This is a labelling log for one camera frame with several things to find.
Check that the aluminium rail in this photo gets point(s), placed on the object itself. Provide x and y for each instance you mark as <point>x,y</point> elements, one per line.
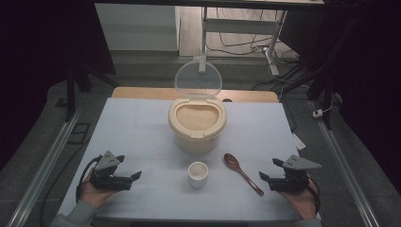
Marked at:
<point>47,164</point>
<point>346,170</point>

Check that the pale blue table sheet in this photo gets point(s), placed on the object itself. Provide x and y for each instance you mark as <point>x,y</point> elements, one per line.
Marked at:
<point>142,132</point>

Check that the black floor frame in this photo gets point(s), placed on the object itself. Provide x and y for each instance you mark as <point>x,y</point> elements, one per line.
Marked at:
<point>75,138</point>

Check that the black stand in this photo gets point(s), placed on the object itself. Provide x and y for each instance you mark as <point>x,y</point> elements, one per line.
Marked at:
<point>324,78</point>
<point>71,94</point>

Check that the brown wooden spoon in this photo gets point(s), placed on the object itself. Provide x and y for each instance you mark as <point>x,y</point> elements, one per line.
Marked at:
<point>233,162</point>

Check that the white paper tag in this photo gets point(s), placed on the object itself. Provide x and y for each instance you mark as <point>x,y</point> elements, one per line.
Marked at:
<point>299,142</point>

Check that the person's left hand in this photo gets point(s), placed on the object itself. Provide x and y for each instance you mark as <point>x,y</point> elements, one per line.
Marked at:
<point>94,194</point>

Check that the person's right hand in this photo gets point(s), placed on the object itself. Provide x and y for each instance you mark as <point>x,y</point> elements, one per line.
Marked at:
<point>299,201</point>

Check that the white desk frame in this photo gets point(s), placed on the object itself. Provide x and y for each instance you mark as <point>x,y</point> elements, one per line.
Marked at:
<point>239,26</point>

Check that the clear round container lid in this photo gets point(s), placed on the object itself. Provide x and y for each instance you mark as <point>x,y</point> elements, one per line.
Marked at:
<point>192,78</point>

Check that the rice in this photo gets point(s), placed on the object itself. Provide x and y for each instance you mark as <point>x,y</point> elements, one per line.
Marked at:
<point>197,117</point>

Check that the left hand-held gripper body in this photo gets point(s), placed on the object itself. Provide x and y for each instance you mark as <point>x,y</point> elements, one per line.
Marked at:
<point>108,181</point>

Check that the beige rice container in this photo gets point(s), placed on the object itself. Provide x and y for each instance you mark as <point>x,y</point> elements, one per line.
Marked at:
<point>195,143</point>

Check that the small white adapter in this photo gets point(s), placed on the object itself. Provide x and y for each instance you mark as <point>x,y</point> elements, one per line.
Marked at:
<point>317,113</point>

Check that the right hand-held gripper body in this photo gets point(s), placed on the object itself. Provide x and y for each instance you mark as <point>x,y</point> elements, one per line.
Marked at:
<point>291,181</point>

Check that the white cup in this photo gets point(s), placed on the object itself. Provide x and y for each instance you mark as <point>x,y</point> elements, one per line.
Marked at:
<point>198,179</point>

